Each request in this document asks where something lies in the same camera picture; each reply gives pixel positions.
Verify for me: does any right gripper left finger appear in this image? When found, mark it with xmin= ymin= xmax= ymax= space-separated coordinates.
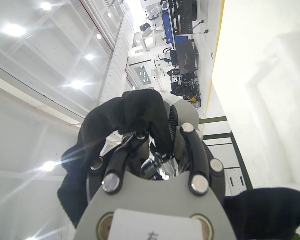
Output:
xmin=89 ymin=130 xmax=150 ymax=194

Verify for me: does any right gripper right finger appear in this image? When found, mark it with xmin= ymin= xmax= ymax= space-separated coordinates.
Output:
xmin=162 ymin=92 xmax=226 ymax=197

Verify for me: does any silver metal key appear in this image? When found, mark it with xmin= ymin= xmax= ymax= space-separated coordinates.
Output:
xmin=142 ymin=150 xmax=183 ymax=180

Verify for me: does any person's hand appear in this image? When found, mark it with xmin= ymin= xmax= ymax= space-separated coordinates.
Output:
xmin=222 ymin=187 xmax=300 ymax=240
xmin=57 ymin=89 xmax=176 ymax=229

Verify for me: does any black perforated metal rack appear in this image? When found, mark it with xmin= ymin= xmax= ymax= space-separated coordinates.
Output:
xmin=170 ymin=0 xmax=198 ymax=36

